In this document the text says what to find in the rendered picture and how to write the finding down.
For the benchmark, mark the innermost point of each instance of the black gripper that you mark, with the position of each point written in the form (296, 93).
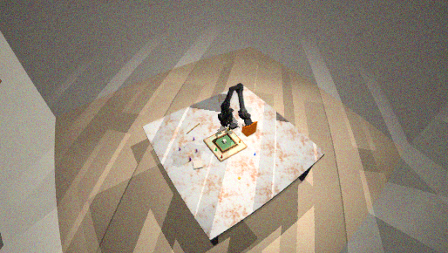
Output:
(232, 125)

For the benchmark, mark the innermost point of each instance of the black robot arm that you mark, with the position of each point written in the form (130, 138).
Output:
(227, 113)

